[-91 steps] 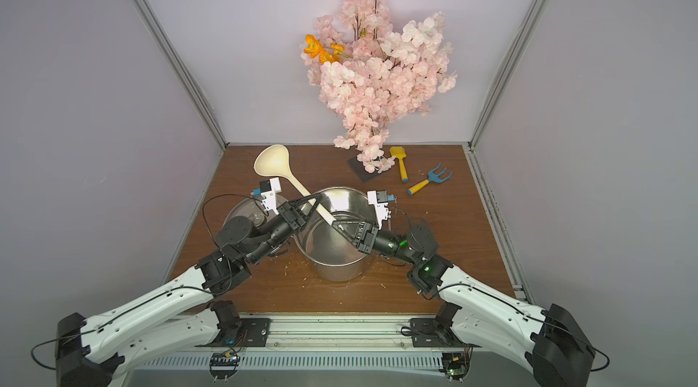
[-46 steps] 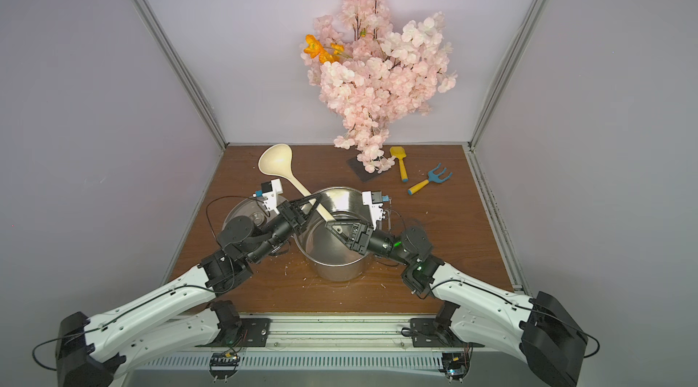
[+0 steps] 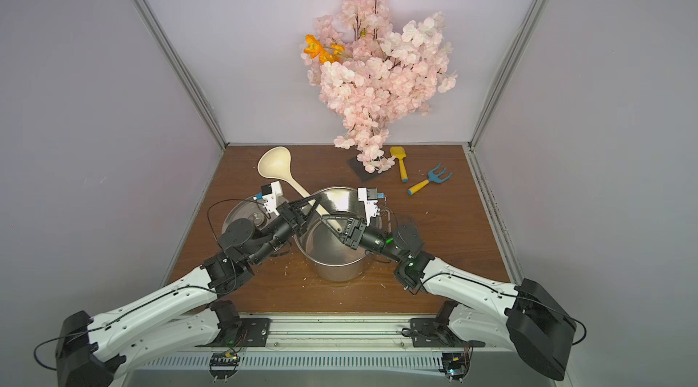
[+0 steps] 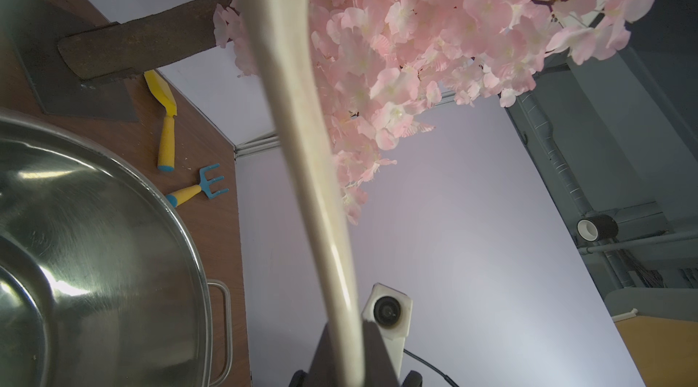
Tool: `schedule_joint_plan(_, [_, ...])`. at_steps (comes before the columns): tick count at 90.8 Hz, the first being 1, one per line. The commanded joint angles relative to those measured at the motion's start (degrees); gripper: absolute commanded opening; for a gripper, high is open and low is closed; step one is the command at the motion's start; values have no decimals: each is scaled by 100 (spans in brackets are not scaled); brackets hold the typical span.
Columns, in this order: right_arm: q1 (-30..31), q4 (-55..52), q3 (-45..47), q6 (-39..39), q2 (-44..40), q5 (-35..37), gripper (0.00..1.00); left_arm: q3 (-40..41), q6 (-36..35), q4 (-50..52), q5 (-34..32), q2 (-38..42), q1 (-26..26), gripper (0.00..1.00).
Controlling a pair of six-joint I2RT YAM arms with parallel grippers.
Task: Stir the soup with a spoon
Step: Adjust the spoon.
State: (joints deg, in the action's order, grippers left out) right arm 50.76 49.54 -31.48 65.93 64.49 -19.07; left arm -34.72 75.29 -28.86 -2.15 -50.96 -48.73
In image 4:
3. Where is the pink artificial blossom tree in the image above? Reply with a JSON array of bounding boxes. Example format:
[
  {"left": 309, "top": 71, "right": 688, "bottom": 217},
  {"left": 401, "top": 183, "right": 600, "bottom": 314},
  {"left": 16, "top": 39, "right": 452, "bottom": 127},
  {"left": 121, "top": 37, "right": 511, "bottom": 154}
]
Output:
[{"left": 56, "top": 0, "right": 669, "bottom": 226}]

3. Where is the blue yellow toy rake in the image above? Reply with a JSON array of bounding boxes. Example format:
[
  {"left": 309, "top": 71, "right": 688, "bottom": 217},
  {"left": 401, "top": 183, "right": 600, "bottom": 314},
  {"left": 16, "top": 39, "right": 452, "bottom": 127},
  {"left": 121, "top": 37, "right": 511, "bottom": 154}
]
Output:
[{"left": 165, "top": 164, "right": 230, "bottom": 208}]

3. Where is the stainless steel pot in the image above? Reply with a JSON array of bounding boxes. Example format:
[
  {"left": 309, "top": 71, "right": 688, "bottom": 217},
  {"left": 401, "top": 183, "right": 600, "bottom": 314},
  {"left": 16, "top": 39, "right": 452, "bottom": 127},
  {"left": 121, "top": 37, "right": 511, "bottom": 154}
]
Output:
[{"left": 1, "top": 110, "right": 233, "bottom": 386}]

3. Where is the black tape roll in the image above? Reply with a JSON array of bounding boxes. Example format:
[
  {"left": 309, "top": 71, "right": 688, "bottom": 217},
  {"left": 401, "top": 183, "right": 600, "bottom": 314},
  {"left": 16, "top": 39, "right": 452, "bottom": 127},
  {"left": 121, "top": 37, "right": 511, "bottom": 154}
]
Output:
[{"left": 576, "top": 214, "right": 619, "bottom": 242}]

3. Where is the yellow toy shovel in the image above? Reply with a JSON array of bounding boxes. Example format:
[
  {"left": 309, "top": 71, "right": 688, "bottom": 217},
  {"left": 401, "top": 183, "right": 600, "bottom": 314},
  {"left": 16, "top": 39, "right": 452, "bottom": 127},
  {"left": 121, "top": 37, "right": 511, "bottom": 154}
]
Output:
[{"left": 144, "top": 70, "right": 177, "bottom": 172}]

